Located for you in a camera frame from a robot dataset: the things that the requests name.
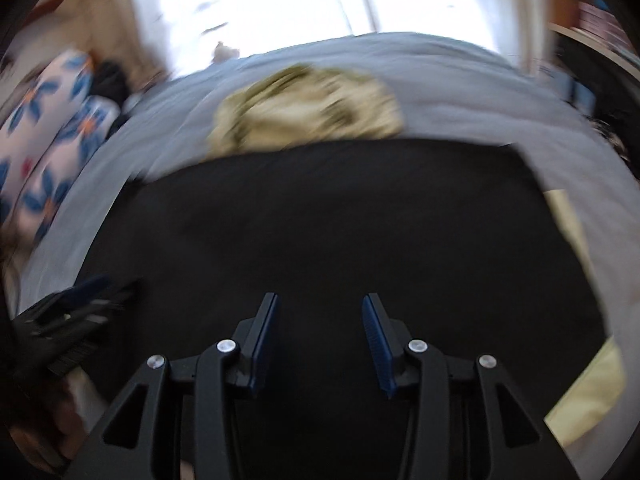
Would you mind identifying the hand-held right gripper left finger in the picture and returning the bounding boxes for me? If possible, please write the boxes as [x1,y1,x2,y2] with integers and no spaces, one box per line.
[62,292,281,480]

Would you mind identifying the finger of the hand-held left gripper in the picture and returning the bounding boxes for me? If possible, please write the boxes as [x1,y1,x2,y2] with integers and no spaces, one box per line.
[45,327,110,377]
[47,274,144,322]

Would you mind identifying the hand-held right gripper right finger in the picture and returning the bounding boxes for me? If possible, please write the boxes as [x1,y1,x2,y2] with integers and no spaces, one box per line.
[361,291,581,480]

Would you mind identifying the yellow and black hooded jacket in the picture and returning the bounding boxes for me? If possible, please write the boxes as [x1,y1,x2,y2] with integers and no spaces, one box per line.
[65,62,628,480]

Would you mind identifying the blue floral pillow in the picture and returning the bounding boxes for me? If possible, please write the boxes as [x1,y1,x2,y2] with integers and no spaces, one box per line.
[0,49,98,171]
[0,96,122,243]

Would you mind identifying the black cloth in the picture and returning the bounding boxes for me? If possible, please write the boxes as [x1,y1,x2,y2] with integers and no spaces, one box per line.
[91,60,132,107]

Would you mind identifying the grey bed sheet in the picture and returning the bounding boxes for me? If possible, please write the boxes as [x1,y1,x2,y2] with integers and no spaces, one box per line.
[15,30,640,361]

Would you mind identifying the small stuffed toy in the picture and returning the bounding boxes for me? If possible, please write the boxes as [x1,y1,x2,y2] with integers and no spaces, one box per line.
[212,41,242,64]

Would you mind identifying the wooden shelf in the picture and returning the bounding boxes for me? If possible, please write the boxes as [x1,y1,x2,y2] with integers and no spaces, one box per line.
[547,0,640,91]

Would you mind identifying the white leaf print curtain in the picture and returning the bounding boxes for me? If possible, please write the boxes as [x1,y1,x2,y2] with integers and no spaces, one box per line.
[350,0,556,78]

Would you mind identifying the stack of pink boxes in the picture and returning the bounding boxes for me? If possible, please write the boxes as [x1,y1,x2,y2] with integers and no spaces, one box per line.
[576,1,632,47]

